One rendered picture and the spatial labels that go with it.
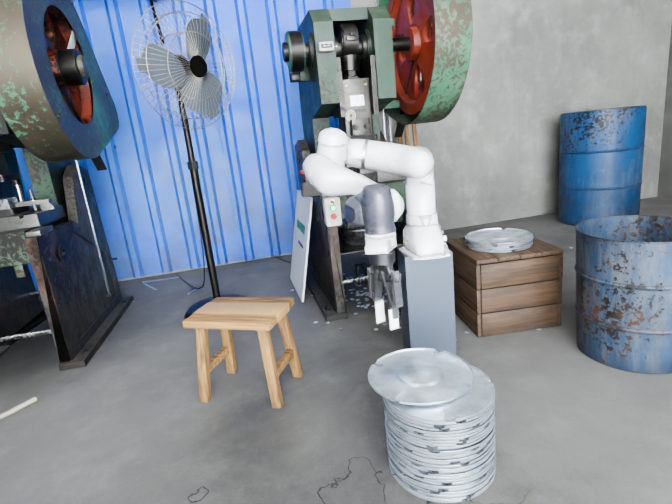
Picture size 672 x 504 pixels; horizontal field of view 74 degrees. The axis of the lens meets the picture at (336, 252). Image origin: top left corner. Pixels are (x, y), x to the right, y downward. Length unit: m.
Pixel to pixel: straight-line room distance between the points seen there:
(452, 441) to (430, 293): 0.70
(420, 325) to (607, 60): 3.57
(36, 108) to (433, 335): 1.79
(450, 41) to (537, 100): 2.24
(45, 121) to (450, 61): 1.74
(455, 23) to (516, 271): 1.12
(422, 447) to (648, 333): 0.96
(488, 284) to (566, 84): 2.88
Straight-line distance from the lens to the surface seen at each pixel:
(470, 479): 1.28
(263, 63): 3.56
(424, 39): 2.52
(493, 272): 1.97
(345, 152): 1.64
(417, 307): 1.74
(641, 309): 1.82
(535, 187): 4.45
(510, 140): 4.26
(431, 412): 1.18
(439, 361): 1.37
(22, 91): 2.16
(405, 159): 1.61
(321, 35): 2.35
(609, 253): 1.77
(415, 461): 1.24
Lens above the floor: 0.92
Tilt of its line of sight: 15 degrees down
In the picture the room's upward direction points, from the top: 6 degrees counter-clockwise
